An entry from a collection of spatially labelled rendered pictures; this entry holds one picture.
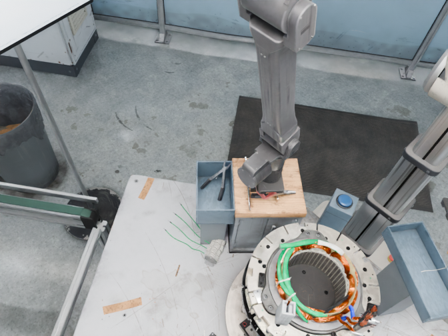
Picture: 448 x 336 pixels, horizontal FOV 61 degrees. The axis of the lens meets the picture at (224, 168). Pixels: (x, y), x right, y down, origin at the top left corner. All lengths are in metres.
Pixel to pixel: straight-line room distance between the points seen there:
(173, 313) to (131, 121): 1.71
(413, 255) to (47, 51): 2.59
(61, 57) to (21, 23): 1.70
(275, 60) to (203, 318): 0.86
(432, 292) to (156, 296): 0.78
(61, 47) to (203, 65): 1.02
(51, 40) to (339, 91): 2.09
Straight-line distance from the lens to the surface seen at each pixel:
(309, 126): 2.74
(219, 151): 2.51
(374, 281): 1.03
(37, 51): 3.07
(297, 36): 0.53
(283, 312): 0.85
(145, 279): 1.29
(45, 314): 2.18
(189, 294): 1.26
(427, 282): 1.18
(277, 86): 0.65
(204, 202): 1.15
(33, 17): 1.34
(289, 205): 1.09
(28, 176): 2.36
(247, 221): 1.12
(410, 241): 1.21
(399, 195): 1.29
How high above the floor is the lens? 1.99
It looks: 55 degrees down
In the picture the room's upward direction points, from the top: 6 degrees clockwise
